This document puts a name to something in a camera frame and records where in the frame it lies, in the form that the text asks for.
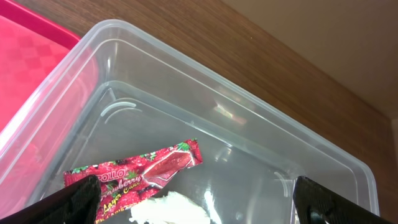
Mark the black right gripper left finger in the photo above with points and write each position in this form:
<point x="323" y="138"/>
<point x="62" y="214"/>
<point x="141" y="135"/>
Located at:
<point x="78" y="203"/>

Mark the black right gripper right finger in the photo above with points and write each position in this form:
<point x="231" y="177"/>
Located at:
<point x="315" y="203"/>

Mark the red plastic snack wrapper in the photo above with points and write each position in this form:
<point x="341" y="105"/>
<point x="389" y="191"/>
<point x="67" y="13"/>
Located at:
<point x="126" y="182"/>

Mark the white paper napkin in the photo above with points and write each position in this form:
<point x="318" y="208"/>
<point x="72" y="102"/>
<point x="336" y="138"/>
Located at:
<point x="173" y="208"/>

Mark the clear plastic waste bin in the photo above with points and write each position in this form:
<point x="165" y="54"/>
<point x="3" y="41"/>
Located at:
<point x="121" y="92"/>

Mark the red plastic serving tray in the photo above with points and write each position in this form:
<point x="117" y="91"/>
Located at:
<point x="21" y="62"/>

